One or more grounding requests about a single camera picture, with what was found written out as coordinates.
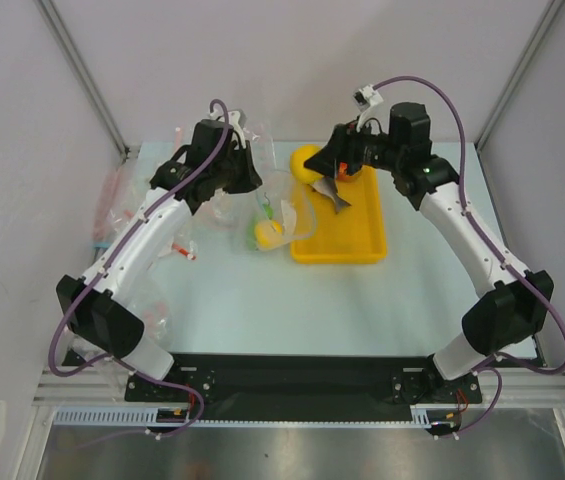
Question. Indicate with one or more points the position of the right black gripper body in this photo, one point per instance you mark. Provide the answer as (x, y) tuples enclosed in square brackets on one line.
[(338, 150)]

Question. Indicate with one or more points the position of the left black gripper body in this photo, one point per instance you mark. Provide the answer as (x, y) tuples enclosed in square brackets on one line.
[(219, 169)]

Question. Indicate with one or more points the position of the grey toy fish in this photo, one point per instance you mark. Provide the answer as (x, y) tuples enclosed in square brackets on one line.
[(327, 187)]

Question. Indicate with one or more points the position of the yellow toy lemon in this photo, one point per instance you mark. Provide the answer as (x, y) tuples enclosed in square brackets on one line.
[(300, 172)]

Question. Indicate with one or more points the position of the green toy cucumber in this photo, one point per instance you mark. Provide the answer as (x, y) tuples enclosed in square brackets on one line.
[(268, 215)]

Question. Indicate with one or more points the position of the clear blue-zipper bag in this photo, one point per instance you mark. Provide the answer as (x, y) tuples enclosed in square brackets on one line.
[(291, 206)]

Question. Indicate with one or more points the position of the yellow toy pear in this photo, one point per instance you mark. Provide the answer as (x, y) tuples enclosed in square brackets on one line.
[(268, 235)]

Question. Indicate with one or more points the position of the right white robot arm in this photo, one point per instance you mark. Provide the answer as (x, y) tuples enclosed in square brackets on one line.
[(511, 298)]

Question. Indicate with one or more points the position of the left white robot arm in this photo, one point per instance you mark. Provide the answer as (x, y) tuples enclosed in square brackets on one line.
[(186, 171)]

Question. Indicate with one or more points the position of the pile of spare zip bags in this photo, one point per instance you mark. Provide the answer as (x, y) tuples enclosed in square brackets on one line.
[(115, 319)]

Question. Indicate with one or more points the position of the red toy mango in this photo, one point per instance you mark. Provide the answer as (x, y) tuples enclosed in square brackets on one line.
[(344, 175)]

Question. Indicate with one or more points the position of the yellow plastic tray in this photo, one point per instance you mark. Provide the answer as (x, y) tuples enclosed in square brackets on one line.
[(353, 235)]

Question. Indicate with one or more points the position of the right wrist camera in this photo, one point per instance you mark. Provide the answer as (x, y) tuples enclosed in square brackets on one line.
[(367, 99)]

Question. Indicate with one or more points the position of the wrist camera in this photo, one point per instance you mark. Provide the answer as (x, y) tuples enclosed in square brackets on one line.
[(367, 99), (237, 120)]

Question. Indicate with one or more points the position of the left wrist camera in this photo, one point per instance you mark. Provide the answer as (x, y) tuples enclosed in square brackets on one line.
[(237, 120)]

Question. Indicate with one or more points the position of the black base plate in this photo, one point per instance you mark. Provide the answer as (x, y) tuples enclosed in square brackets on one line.
[(339, 370)]

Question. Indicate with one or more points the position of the aluminium frame rail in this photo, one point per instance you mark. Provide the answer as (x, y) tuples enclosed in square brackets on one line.
[(509, 388)]

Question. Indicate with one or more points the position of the white slotted cable duct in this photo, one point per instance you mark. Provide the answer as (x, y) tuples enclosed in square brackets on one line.
[(171, 417)]

